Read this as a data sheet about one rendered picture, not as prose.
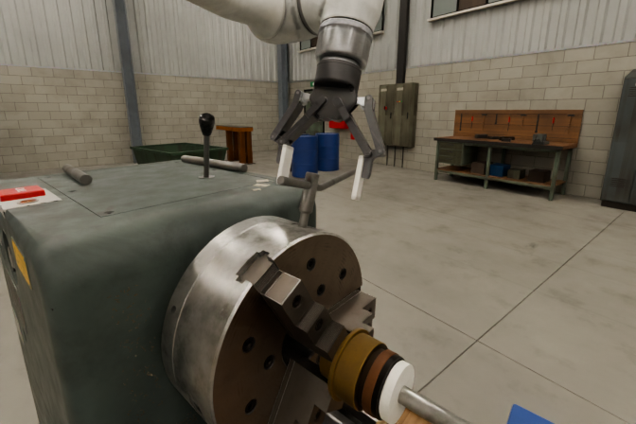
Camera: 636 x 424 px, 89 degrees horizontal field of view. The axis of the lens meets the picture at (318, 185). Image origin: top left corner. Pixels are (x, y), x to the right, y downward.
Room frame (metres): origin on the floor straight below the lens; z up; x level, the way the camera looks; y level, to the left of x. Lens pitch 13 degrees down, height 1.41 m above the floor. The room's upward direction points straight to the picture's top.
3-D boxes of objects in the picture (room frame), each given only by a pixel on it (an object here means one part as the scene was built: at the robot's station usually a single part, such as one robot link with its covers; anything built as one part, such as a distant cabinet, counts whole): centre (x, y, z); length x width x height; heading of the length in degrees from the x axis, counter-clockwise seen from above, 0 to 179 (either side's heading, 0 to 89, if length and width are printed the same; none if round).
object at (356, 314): (0.47, -0.06, 1.08); 0.12 x 0.11 x 0.05; 139
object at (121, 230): (0.70, 0.38, 1.06); 0.59 x 0.48 x 0.39; 49
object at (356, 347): (0.36, -0.06, 1.08); 0.09 x 0.09 x 0.09; 49
